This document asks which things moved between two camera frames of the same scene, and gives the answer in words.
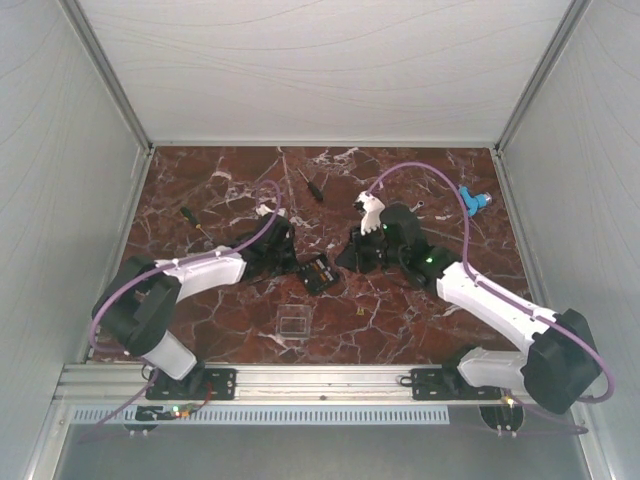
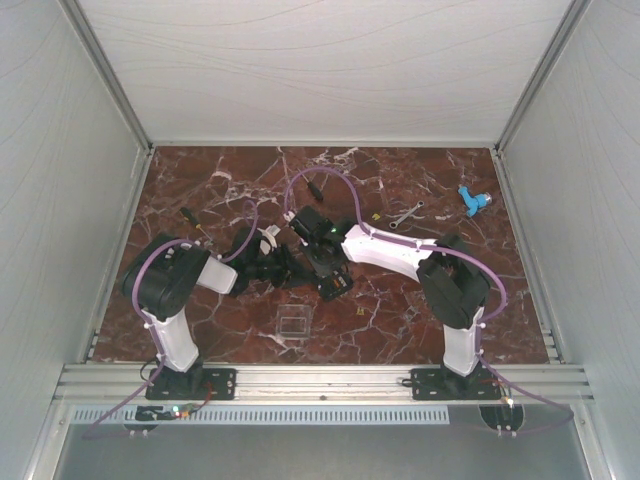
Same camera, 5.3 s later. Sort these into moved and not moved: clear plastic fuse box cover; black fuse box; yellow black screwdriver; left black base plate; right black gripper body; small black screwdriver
Moved: black fuse box; right black gripper body
Not moved: yellow black screwdriver; small black screwdriver; left black base plate; clear plastic fuse box cover
